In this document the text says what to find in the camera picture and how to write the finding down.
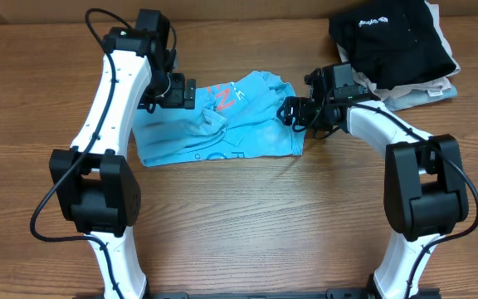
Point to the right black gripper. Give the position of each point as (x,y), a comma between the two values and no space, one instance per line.
(292,110)

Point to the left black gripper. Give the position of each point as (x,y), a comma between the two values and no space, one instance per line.
(190,94)

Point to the light blue t-shirt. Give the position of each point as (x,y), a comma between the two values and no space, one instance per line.
(233,120)

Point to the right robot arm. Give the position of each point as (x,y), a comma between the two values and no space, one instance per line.
(424,193)

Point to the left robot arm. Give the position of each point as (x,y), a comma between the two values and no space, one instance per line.
(95,186)

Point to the black folded shirt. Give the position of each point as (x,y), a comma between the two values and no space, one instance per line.
(392,41)

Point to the grey-blue folded shirt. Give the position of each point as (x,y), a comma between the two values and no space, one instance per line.
(409,96)

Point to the beige folded shirt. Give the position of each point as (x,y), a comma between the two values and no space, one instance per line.
(392,92)

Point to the brown cardboard backboard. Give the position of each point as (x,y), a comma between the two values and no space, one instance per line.
(71,11)

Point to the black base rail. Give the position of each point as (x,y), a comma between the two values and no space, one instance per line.
(255,295)

